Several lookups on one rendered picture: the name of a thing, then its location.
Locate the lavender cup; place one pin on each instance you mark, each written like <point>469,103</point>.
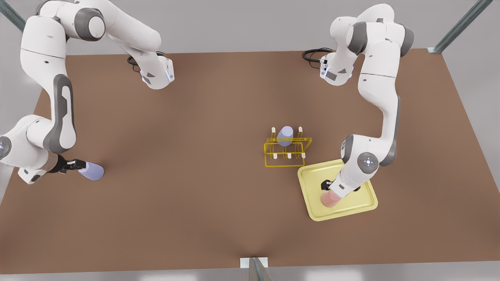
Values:
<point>285,136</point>
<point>93,171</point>

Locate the pink cup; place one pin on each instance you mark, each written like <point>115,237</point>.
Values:
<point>329,200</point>

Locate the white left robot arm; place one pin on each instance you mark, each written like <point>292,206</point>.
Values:
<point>377,86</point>

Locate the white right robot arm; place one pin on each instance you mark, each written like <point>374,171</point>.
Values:
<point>39,47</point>

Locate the yellow tray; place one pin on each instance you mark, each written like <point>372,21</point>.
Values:
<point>351,207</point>

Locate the silver frame post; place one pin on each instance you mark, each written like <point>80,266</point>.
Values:
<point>461,25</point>
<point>11,15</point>
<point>258,270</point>

